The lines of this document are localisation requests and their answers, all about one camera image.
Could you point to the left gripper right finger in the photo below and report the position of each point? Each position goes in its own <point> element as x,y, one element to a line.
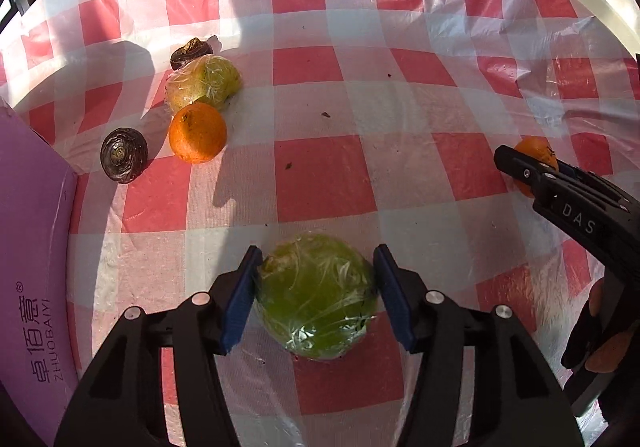
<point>517,401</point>

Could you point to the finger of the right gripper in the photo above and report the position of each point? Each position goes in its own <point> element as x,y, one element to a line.
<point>570,192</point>

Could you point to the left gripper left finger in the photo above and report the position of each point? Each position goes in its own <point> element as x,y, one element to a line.
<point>119,400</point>

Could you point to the small orange tangerine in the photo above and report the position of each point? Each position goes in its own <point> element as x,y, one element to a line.
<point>537,148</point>

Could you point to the green fruit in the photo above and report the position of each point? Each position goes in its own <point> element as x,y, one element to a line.
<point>316,295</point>

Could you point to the dark round mangosteen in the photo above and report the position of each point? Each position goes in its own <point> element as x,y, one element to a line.
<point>123,155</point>

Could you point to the purple cardboard box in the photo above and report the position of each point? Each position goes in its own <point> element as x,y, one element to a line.
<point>37,195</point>

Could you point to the yellow wrapped fruit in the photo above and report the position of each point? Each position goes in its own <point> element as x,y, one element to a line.
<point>210,79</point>

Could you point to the small dark brown fruit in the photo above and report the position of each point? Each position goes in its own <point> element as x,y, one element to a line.
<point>193,49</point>

